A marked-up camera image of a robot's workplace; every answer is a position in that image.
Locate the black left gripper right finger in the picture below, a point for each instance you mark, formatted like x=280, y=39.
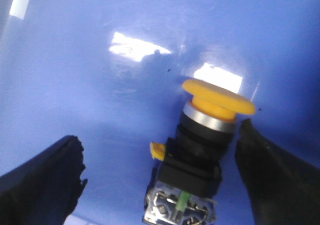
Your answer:
x=282, y=188

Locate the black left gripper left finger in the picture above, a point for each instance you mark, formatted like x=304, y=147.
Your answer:
x=46, y=189

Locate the yellow mushroom push button switch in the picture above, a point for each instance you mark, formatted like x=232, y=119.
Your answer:
x=183, y=185

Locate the blue plastic tray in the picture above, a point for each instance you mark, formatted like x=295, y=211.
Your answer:
x=110, y=73

